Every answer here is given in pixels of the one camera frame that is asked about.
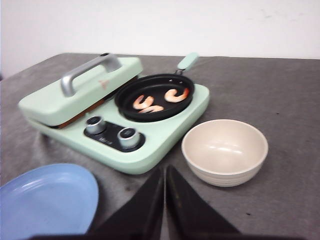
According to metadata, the black frying pan green handle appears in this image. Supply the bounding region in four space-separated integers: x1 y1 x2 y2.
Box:
115 52 199 122

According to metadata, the silver control knob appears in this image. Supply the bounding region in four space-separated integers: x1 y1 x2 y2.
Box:
85 116 106 135
117 127 140 149

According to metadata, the orange shrimp in bowl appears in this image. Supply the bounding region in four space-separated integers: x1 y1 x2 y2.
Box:
132 95 154 110

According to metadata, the mint green breakfast maker base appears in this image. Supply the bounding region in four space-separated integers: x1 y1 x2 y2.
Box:
27 84 210 175

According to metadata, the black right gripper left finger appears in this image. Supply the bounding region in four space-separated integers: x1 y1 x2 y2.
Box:
89 169 164 240

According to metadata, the beige ribbed bowl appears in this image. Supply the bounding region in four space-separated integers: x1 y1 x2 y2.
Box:
181 119 269 187

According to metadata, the right silver control knob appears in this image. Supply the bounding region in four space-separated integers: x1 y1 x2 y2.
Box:
117 127 140 149

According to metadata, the blue round plate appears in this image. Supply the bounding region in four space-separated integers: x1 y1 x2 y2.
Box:
0 163 99 240

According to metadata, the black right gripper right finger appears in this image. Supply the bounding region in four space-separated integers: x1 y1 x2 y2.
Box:
165 165 242 240

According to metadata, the left silver control knob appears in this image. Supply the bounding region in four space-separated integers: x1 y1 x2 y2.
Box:
85 116 106 135

